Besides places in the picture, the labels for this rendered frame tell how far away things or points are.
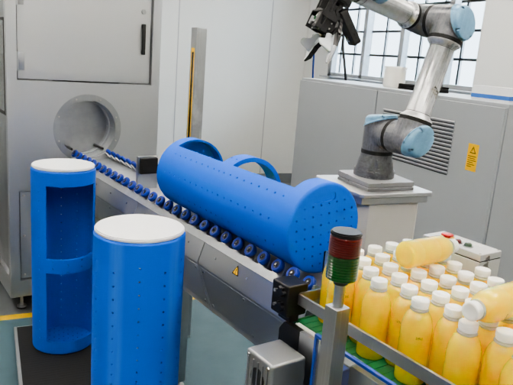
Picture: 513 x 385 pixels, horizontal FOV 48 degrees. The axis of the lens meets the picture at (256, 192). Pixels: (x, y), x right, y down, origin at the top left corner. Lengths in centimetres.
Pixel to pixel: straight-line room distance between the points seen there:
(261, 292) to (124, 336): 44
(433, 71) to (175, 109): 499
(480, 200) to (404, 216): 114
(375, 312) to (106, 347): 87
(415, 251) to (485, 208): 179
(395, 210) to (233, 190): 60
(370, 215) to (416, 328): 82
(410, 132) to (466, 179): 133
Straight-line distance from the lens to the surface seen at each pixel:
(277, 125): 733
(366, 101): 404
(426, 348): 135
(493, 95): 344
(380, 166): 214
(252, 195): 181
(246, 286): 188
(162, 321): 183
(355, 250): 114
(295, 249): 170
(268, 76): 720
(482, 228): 326
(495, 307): 124
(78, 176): 267
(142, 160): 276
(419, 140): 203
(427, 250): 150
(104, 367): 192
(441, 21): 212
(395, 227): 215
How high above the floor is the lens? 158
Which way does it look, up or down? 13 degrees down
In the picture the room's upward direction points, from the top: 5 degrees clockwise
